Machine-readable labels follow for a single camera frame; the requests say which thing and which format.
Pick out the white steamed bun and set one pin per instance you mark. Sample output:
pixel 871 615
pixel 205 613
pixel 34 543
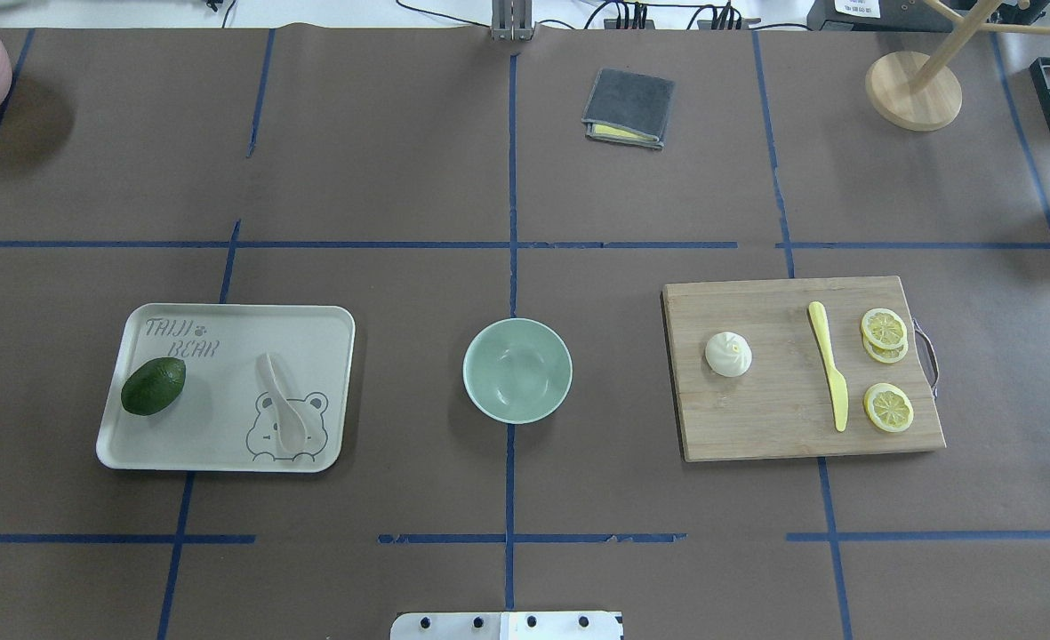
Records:
pixel 728 354

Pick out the white ceramic spoon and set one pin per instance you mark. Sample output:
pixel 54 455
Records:
pixel 293 432

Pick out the light green bowl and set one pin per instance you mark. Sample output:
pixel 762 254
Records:
pixel 517 371

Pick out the grey folded cloth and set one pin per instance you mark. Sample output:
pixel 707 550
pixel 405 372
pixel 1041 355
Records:
pixel 629 108

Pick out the bamboo cutting board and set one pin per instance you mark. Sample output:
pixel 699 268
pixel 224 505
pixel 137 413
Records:
pixel 781 407

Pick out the white mounting plate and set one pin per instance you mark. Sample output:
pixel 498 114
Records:
pixel 509 625

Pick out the white bear print tray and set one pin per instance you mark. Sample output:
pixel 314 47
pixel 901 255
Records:
pixel 223 419

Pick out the yellow plastic knife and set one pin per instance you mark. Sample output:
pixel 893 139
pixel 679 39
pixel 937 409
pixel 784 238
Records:
pixel 836 382

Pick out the upper lemon slice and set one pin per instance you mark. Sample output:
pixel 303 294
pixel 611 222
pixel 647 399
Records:
pixel 884 329

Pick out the lemon slice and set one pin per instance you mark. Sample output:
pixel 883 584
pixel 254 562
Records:
pixel 888 408
pixel 886 355
pixel 884 329

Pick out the middle lemon slice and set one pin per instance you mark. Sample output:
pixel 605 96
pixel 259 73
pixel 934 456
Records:
pixel 886 355

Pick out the lower lemon slice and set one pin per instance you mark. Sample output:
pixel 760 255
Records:
pixel 888 408

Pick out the green avocado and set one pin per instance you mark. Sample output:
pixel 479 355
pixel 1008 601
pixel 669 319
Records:
pixel 154 386

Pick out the wooden stand with round base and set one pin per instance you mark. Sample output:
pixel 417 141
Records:
pixel 918 91

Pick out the grey metal bracket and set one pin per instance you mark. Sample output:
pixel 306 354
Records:
pixel 512 20

